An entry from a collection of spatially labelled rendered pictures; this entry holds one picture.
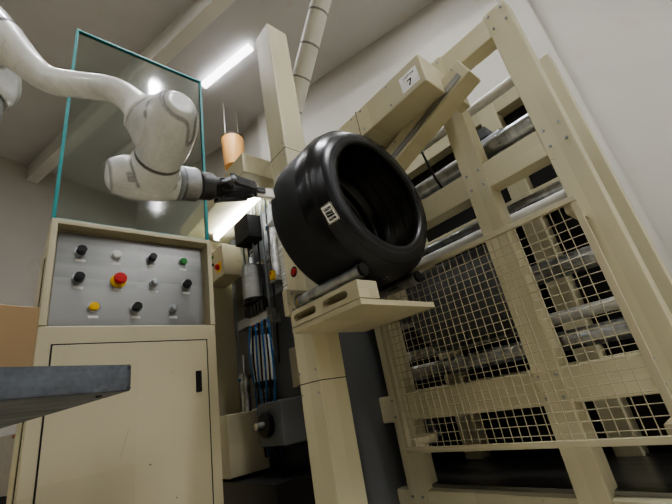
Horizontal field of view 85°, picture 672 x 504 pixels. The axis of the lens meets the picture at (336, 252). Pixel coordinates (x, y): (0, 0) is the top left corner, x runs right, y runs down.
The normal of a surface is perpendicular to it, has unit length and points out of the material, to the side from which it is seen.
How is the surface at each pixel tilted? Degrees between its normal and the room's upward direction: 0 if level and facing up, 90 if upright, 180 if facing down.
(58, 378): 90
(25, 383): 90
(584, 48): 90
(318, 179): 91
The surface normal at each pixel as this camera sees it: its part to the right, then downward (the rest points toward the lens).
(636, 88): -0.54, -0.23
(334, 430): 0.63, -0.39
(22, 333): 0.83, -0.34
